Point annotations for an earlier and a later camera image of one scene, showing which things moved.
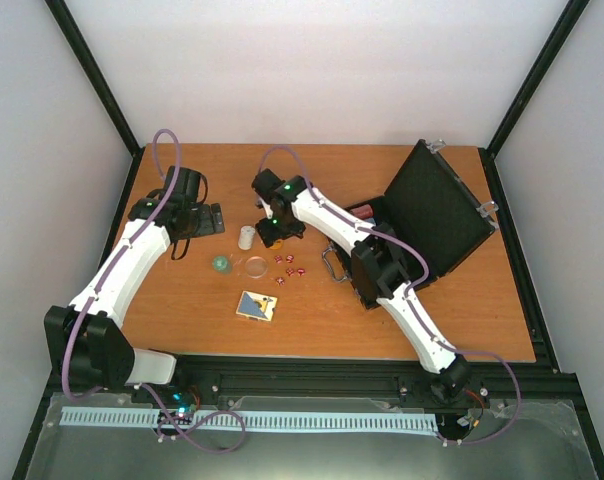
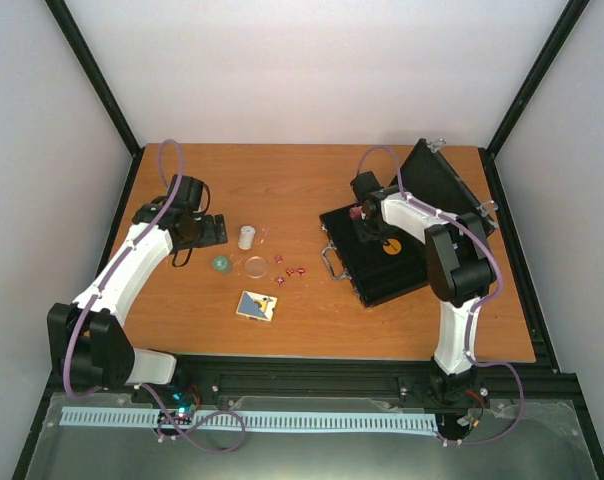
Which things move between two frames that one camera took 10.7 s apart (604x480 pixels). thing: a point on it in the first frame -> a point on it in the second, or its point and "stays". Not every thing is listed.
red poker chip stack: x=364 y=211 stays
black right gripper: x=269 y=235 -> x=365 y=237
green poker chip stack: x=221 y=264 stays
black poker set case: x=440 y=217 stays
